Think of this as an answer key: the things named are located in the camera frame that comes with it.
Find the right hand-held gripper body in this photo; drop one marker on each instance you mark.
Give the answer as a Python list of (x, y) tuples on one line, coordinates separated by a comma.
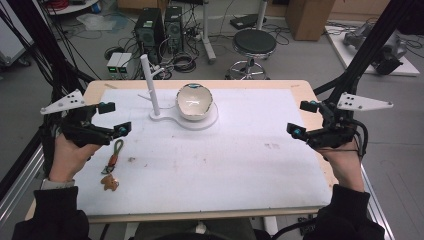
[(333, 135)]

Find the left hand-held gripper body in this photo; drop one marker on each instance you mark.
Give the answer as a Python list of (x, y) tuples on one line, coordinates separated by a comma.
[(83, 131)]

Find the person's left hand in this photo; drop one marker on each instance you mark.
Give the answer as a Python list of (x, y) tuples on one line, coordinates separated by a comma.
[(68, 158)]

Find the person's right hand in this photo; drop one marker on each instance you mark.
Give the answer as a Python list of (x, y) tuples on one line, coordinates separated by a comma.
[(345, 166)]

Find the white power supply box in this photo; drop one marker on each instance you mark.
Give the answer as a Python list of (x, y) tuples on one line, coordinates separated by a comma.
[(114, 63), (125, 64)]

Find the white hanger stand with base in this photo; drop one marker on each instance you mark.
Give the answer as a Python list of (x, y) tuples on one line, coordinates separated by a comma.
[(154, 93)]

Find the white wrist cuff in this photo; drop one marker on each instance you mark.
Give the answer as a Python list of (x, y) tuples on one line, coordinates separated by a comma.
[(56, 184)]

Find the white board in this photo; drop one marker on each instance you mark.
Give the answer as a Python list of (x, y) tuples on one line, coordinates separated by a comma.
[(363, 60)]

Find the white ceramic bowl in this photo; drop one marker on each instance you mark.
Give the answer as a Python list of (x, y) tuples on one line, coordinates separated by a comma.
[(194, 101)]

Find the black round stool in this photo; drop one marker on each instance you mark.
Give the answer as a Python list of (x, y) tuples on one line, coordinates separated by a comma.
[(254, 43)]

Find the cardboard box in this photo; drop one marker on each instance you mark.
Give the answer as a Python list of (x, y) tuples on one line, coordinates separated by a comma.
[(310, 18)]

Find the black computer tower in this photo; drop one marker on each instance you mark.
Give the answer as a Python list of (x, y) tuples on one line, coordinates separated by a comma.
[(174, 28), (149, 28)]

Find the white table mat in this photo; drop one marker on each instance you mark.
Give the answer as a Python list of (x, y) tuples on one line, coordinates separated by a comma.
[(213, 166)]

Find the grey black device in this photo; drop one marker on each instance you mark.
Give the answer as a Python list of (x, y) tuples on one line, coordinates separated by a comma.
[(386, 46)]

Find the black flat case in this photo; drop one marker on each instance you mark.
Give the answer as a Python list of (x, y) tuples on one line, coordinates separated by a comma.
[(247, 21)]

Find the white desk leg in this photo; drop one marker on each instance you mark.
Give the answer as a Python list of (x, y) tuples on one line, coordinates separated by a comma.
[(207, 33)]

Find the black frame post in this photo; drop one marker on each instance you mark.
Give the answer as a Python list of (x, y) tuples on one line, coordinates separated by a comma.
[(36, 40), (366, 46)]

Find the aluminium rail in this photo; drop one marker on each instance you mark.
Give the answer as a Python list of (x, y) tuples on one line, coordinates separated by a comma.
[(376, 206), (18, 190)]

